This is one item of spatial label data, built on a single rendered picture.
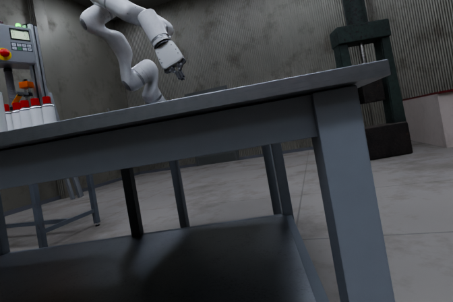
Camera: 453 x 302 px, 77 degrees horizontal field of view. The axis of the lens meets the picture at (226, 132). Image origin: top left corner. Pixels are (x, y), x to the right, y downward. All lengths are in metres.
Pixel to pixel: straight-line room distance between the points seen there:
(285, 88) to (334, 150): 0.11
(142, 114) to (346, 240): 0.32
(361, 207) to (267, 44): 7.82
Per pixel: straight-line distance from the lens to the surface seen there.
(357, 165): 0.42
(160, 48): 1.30
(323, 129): 0.40
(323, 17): 8.24
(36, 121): 1.53
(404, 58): 8.21
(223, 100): 0.37
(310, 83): 0.37
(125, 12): 1.43
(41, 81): 1.75
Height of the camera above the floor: 0.77
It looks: 1 degrees up
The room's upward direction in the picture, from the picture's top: 10 degrees counter-clockwise
